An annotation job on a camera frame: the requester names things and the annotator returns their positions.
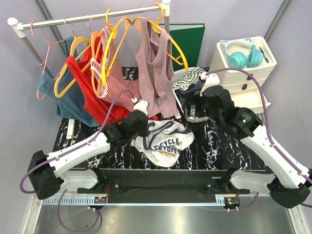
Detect white printed tank top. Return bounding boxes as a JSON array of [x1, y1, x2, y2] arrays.
[[131, 120, 195, 168]]

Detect yellow-orange plastic hanger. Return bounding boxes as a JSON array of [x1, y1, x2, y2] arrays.
[[101, 8, 137, 87]]

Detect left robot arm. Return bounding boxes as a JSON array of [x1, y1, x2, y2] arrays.
[[26, 110, 148, 200]]

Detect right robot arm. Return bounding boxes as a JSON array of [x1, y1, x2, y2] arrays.
[[183, 85, 312, 208]]

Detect orange hanger holding mauve top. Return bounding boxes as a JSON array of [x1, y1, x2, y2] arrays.
[[132, 2, 190, 72]]

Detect mauve tank top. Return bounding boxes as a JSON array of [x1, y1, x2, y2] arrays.
[[135, 17, 178, 118]]

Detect red white striped tank top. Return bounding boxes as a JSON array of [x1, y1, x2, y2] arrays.
[[96, 27, 141, 112]]

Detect yellow hanger on left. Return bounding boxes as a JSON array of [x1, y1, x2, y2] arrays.
[[54, 36, 92, 99]]

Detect teal blue tank top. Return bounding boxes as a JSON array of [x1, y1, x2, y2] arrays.
[[38, 36, 96, 127]]

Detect navy blue garment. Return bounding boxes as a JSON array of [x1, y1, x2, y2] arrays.
[[175, 82, 204, 106]]

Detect striped white garment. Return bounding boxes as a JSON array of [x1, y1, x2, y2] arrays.
[[173, 67, 205, 91]]

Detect white laundry basket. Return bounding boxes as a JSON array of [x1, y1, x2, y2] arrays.
[[173, 67, 208, 117]]

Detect black base bar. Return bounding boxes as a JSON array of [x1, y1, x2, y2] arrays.
[[78, 168, 249, 206]]

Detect green folder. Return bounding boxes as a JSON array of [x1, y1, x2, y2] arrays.
[[169, 23, 206, 67]]

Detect white power strip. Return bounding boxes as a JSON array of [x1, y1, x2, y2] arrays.
[[66, 119, 75, 139]]

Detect teal cat-ear headphones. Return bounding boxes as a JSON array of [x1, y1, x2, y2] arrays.
[[220, 38, 264, 69]]

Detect white drawer unit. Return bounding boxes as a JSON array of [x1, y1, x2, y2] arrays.
[[209, 36, 277, 115]]

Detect teal pen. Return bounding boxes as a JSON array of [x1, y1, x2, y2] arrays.
[[259, 47, 269, 63]]

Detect metal clothes rack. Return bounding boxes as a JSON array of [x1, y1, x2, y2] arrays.
[[7, 0, 171, 67]]

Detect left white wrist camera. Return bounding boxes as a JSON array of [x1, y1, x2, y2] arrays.
[[132, 97, 149, 116]]

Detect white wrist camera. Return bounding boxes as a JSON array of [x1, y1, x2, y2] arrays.
[[200, 73, 220, 97], [132, 97, 149, 116]]

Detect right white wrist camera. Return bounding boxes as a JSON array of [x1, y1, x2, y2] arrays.
[[200, 73, 220, 97]]

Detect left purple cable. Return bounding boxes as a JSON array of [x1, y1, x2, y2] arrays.
[[19, 89, 138, 195]]

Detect pink wire hanger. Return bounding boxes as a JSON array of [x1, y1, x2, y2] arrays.
[[30, 20, 66, 100]]

